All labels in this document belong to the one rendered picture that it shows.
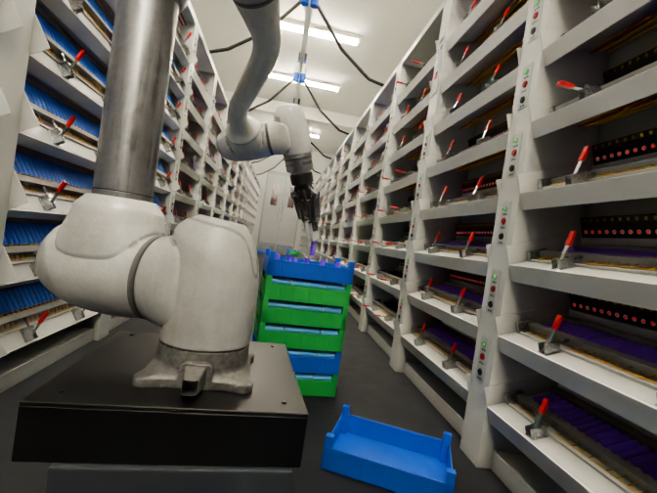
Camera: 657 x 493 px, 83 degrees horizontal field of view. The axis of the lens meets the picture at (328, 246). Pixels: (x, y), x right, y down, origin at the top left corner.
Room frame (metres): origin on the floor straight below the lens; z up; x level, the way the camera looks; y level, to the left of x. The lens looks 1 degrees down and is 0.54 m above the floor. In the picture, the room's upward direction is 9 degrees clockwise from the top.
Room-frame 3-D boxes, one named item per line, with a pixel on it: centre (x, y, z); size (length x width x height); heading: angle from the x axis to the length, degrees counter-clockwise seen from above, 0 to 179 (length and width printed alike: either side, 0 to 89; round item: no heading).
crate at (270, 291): (1.37, 0.07, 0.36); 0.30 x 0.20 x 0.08; 104
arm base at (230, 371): (0.64, 0.19, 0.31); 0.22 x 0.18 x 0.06; 11
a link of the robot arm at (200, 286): (0.67, 0.20, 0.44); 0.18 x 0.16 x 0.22; 82
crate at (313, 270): (1.37, 0.07, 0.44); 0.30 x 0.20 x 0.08; 104
